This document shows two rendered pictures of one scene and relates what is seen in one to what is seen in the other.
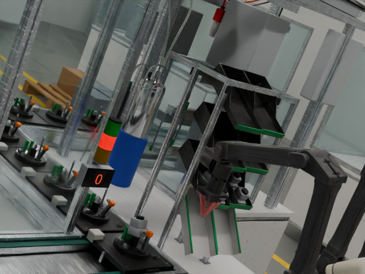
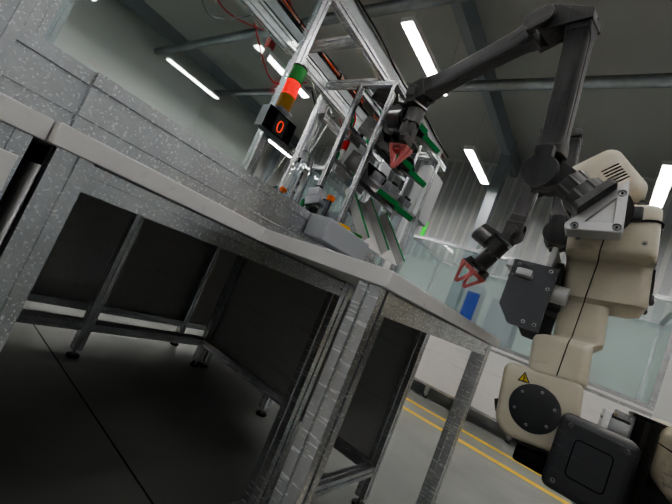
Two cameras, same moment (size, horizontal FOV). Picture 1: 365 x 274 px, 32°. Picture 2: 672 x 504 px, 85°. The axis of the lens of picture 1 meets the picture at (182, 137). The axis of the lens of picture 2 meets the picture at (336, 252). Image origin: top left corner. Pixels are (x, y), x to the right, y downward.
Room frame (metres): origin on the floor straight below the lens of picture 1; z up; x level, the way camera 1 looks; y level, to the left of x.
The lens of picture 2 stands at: (0.93, -0.05, 0.80)
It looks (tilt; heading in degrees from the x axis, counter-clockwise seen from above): 6 degrees up; 357
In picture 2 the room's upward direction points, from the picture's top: 23 degrees clockwise
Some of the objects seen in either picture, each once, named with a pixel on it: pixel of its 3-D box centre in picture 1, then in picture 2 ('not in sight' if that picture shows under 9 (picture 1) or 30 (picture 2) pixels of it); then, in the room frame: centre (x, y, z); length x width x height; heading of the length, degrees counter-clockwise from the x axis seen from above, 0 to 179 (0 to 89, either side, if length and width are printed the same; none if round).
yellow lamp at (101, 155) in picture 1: (102, 154); (284, 103); (2.07, 0.23, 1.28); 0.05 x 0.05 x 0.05
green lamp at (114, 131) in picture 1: (112, 127); (297, 76); (2.07, 0.23, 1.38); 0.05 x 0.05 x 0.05
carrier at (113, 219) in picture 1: (95, 205); not in sight; (2.31, 0.21, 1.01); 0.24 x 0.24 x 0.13; 49
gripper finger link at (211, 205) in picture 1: (209, 204); (399, 156); (2.06, -0.17, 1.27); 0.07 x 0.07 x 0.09; 49
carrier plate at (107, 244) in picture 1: (130, 251); not in sight; (2.14, 0.02, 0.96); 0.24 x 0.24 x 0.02; 49
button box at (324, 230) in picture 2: not in sight; (338, 239); (1.94, -0.09, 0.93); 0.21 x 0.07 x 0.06; 139
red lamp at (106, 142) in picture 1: (107, 141); (290, 89); (2.07, 0.23, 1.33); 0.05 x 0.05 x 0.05
